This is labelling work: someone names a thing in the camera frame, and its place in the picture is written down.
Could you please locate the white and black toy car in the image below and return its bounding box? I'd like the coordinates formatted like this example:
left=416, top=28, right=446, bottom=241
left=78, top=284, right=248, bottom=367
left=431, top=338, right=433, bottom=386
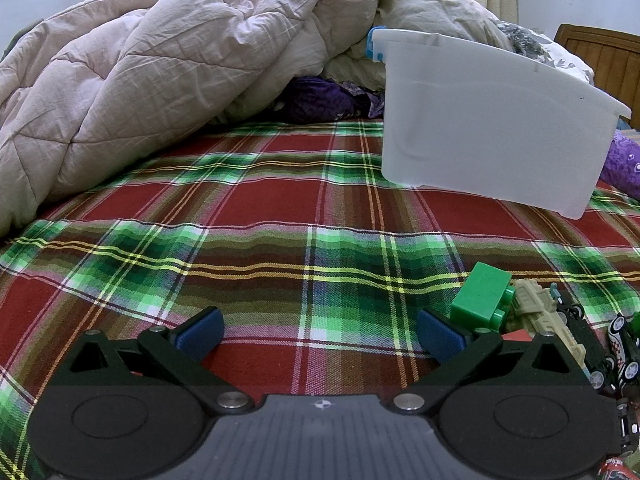
left=607, top=312, right=640, bottom=397

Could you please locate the wooden headboard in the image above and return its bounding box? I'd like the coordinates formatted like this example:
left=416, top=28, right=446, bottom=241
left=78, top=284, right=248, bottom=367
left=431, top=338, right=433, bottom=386
left=554, top=24, right=640, bottom=127

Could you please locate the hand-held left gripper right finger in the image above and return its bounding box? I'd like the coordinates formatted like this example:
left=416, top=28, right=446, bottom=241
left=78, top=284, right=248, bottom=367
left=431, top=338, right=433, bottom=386
left=388, top=308, right=589, bottom=414

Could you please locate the pink quilt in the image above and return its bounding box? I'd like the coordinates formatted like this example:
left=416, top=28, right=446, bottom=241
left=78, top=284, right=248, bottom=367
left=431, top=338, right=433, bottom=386
left=0, top=0, right=501, bottom=241

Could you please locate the red printed toy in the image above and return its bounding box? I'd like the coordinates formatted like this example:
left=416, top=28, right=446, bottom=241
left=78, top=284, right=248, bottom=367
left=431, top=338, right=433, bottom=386
left=599, top=457, right=633, bottom=480

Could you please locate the translucent white plastic container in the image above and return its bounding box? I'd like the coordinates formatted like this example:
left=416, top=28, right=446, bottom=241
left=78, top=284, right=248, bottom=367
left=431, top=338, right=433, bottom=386
left=366, top=26, right=632, bottom=220

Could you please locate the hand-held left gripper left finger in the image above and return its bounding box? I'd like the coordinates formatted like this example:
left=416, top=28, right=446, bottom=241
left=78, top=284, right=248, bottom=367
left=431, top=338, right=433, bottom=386
left=54, top=307, right=256, bottom=414

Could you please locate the beige duvet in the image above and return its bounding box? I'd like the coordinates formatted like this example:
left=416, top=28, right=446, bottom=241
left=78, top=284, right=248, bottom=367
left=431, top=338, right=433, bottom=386
left=325, top=0, right=517, bottom=87

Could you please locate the dark purple cloth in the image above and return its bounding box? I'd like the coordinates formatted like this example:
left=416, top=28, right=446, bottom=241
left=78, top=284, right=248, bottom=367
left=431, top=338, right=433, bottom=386
left=272, top=76, right=387, bottom=124

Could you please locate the grey floral pillow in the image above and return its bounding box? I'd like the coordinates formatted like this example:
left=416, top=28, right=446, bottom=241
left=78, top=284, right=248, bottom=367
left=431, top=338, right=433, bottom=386
left=492, top=17, right=597, bottom=87

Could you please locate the beige toy truck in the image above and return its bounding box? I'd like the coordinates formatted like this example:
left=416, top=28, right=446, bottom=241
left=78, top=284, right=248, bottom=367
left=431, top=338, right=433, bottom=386
left=504, top=280, right=619, bottom=394

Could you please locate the green toy brick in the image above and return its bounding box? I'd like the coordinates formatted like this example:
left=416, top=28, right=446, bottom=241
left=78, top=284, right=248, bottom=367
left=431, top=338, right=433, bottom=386
left=450, top=261, right=517, bottom=332

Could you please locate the plaid blanket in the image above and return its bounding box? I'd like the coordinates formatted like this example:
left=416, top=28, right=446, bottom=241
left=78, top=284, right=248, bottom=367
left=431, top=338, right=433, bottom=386
left=0, top=117, right=640, bottom=480

